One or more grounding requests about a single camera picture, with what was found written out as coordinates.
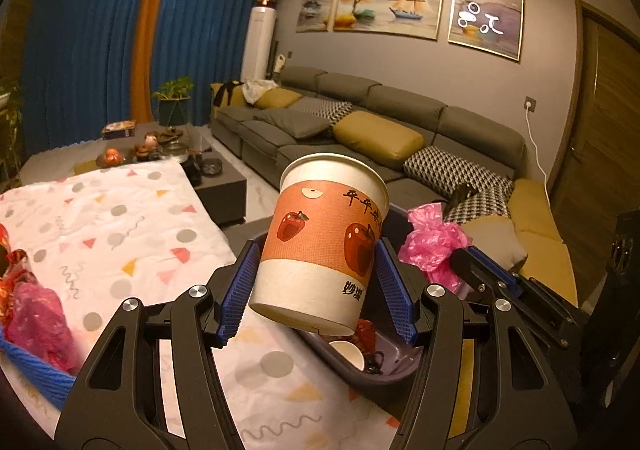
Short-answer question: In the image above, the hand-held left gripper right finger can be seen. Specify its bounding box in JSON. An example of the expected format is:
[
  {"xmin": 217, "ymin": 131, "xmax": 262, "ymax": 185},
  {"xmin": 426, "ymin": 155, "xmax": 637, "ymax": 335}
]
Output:
[{"xmin": 375, "ymin": 239, "xmax": 583, "ymax": 450}]

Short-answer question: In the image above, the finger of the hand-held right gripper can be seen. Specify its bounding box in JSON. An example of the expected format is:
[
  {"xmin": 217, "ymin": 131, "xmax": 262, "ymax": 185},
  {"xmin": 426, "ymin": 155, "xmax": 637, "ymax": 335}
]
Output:
[
  {"xmin": 462, "ymin": 245, "xmax": 528, "ymax": 289},
  {"xmin": 447, "ymin": 250, "xmax": 507, "ymax": 305}
]

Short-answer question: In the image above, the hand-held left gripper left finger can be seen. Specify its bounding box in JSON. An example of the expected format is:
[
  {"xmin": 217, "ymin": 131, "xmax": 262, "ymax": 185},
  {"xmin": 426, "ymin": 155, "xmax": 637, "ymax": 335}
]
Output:
[{"xmin": 54, "ymin": 239, "xmax": 262, "ymax": 450}]

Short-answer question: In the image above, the pink plastic bag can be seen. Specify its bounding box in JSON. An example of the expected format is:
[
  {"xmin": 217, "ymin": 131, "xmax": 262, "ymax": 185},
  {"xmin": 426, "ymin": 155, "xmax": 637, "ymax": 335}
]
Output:
[
  {"xmin": 397, "ymin": 204, "xmax": 473, "ymax": 293},
  {"xmin": 7, "ymin": 282, "xmax": 76, "ymax": 373}
]

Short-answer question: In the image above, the grey plastic bin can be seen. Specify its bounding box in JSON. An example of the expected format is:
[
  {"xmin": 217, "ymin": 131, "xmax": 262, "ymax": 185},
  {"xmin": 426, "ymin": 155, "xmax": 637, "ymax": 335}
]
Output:
[{"xmin": 240, "ymin": 202, "xmax": 471, "ymax": 390}]

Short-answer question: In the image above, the blue foam net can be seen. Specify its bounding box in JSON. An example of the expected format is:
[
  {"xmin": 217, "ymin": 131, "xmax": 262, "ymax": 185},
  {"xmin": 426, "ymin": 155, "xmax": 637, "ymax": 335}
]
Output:
[{"xmin": 0, "ymin": 325, "xmax": 76, "ymax": 412}]

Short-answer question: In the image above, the red snack wrapper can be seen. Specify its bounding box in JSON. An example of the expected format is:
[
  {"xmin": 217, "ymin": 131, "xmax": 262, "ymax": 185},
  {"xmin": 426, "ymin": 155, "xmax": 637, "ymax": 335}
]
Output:
[{"xmin": 0, "ymin": 224, "xmax": 36, "ymax": 311}]

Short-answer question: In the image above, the plump grey cushion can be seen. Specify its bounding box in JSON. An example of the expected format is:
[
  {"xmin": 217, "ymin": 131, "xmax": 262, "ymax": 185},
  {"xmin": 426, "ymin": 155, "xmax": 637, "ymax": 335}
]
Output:
[{"xmin": 460, "ymin": 217, "xmax": 528, "ymax": 271}]

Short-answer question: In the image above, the black white patterned cushion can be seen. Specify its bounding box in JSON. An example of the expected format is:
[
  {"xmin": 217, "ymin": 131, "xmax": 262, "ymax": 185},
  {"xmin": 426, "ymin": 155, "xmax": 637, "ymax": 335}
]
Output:
[
  {"xmin": 442, "ymin": 180, "xmax": 513, "ymax": 225},
  {"xmin": 402, "ymin": 146, "xmax": 516, "ymax": 198},
  {"xmin": 305, "ymin": 97, "xmax": 353, "ymax": 125}
]

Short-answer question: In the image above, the dark coffee table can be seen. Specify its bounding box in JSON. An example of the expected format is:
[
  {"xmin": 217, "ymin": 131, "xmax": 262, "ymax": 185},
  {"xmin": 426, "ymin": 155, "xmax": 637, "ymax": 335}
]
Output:
[{"xmin": 20, "ymin": 122, "xmax": 248, "ymax": 231}]

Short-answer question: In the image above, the patterned white tablecloth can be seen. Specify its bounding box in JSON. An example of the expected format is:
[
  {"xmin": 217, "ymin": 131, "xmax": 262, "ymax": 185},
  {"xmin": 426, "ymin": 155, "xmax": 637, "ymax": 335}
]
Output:
[{"xmin": 0, "ymin": 162, "xmax": 401, "ymax": 446}]

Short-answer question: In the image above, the large yellow cushion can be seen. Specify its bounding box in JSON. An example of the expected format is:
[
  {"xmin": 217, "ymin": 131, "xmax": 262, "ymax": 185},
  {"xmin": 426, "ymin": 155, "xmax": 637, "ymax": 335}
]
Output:
[{"xmin": 332, "ymin": 110, "xmax": 426, "ymax": 163}]

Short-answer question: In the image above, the wooden door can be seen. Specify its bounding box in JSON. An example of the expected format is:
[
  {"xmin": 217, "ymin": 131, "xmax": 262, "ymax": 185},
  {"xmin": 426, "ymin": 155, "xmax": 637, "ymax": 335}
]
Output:
[{"xmin": 550, "ymin": 0, "xmax": 640, "ymax": 291}]

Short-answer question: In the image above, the small brown figurine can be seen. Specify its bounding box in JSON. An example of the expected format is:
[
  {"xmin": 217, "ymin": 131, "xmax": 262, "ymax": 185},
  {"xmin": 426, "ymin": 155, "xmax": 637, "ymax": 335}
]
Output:
[{"xmin": 132, "ymin": 132, "xmax": 161, "ymax": 161}]

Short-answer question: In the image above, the flat grey cushion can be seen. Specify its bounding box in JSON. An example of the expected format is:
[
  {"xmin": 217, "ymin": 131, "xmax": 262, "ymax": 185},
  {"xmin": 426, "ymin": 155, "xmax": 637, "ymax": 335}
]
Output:
[{"xmin": 254, "ymin": 108, "xmax": 331, "ymax": 139}]

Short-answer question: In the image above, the orange fruit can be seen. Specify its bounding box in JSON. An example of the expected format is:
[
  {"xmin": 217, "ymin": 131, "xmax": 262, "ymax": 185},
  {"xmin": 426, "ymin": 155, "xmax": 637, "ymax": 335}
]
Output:
[{"xmin": 97, "ymin": 147, "xmax": 126, "ymax": 167}]

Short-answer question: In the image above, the grey sofa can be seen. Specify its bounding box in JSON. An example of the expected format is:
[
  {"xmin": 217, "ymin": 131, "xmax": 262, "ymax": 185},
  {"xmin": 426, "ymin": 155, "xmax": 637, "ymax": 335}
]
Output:
[{"xmin": 210, "ymin": 66, "xmax": 581, "ymax": 311}]

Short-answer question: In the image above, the small yellow cushion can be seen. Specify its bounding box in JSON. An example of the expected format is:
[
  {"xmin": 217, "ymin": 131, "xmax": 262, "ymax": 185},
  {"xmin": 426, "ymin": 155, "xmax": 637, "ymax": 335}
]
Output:
[{"xmin": 252, "ymin": 90, "xmax": 303, "ymax": 109}]

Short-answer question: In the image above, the potted plant in dark pot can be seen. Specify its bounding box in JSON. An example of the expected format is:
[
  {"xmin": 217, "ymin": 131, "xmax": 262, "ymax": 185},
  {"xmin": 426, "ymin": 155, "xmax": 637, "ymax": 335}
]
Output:
[{"xmin": 151, "ymin": 77, "xmax": 195, "ymax": 128}]

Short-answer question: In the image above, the white cloth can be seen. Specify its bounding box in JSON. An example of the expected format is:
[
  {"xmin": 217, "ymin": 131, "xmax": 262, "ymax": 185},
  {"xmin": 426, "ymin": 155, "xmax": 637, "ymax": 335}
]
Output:
[{"xmin": 241, "ymin": 78, "xmax": 277, "ymax": 105}]

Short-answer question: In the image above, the flat printed box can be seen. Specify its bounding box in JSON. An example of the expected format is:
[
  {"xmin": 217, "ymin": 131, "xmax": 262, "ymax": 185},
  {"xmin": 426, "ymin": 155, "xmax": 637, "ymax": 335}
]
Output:
[{"xmin": 101, "ymin": 121, "xmax": 137, "ymax": 138}]

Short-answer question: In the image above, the white standing air conditioner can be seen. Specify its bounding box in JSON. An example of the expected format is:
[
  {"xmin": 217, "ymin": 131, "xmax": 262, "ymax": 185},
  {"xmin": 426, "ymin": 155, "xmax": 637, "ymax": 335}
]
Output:
[{"xmin": 241, "ymin": 6, "xmax": 277, "ymax": 83}]

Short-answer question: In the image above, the purple abstract painting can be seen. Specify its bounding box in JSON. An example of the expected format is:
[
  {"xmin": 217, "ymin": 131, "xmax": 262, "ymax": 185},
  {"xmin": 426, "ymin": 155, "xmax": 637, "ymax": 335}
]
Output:
[{"xmin": 446, "ymin": 0, "xmax": 525, "ymax": 61}]

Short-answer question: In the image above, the blue curtain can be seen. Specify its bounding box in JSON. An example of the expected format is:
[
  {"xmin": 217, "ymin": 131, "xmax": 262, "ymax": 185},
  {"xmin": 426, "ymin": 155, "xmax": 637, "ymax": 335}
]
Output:
[
  {"xmin": 152, "ymin": 0, "xmax": 283, "ymax": 125},
  {"xmin": 20, "ymin": 0, "xmax": 151, "ymax": 155}
]

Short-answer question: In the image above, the orange curtain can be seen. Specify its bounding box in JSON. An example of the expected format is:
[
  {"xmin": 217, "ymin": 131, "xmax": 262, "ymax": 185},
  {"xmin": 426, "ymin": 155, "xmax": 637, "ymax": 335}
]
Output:
[{"xmin": 131, "ymin": 0, "xmax": 173, "ymax": 123}]

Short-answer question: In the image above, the trailing plant on stand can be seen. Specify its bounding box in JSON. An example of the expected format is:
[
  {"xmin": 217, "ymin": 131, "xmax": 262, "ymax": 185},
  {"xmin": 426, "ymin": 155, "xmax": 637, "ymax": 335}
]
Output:
[{"xmin": 0, "ymin": 80, "xmax": 23, "ymax": 181}]

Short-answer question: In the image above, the small landscape painting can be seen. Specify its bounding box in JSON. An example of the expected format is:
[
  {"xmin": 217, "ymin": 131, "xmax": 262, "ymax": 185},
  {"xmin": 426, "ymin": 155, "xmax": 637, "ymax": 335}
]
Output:
[{"xmin": 296, "ymin": 0, "xmax": 341, "ymax": 33}]

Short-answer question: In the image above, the white power cable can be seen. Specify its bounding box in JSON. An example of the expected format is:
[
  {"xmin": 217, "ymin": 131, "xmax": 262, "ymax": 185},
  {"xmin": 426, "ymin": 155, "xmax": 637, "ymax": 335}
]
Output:
[{"xmin": 525, "ymin": 107, "xmax": 551, "ymax": 191}]

